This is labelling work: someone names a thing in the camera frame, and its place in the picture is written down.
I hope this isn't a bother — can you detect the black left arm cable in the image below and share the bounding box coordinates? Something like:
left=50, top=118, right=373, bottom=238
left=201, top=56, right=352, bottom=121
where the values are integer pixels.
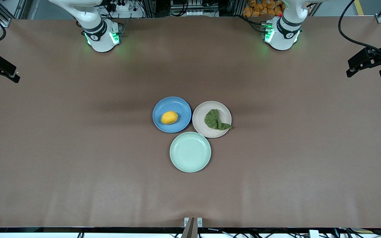
left=338, top=0, right=381, bottom=57

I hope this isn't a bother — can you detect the yellow lemon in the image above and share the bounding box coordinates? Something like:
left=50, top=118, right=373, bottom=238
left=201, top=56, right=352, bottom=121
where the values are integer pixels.
left=161, top=111, right=179, bottom=125

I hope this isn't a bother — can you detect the beige round plate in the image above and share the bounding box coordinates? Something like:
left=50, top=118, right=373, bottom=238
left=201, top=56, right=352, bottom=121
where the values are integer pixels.
left=192, top=101, right=232, bottom=139

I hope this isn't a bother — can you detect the blue round plate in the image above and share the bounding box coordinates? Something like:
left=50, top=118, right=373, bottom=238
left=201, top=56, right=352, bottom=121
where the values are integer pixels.
left=152, top=97, right=192, bottom=134

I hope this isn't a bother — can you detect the green lettuce leaf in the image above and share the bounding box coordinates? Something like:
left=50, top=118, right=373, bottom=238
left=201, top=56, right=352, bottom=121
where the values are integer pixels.
left=204, top=109, right=233, bottom=131

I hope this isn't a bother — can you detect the white power strip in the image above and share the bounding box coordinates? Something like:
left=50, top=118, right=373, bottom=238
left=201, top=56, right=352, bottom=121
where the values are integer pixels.
left=110, top=0, right=132, bottom=12

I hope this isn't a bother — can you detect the white electronics box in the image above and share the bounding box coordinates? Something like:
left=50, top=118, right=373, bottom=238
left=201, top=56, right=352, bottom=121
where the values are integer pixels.
left=171, top=0, right=219, bottom=17

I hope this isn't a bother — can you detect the brown table cover sheet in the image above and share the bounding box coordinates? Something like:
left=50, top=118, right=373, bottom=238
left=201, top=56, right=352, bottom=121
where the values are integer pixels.
left=0, top=16, right=381, bottom=228

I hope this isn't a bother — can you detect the pale green round plate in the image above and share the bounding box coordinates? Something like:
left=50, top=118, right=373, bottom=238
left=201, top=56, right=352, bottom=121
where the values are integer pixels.
left=170, top=132, right=211, bottom=173

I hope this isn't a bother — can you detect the bag of orange items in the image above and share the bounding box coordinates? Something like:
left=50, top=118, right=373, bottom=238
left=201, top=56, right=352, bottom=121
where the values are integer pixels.
left=242, top=0, right=284, bottom=18

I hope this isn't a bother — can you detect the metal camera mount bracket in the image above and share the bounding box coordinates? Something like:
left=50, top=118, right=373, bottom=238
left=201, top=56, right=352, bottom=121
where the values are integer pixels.
left=181, top=217, right=203, bottom=238

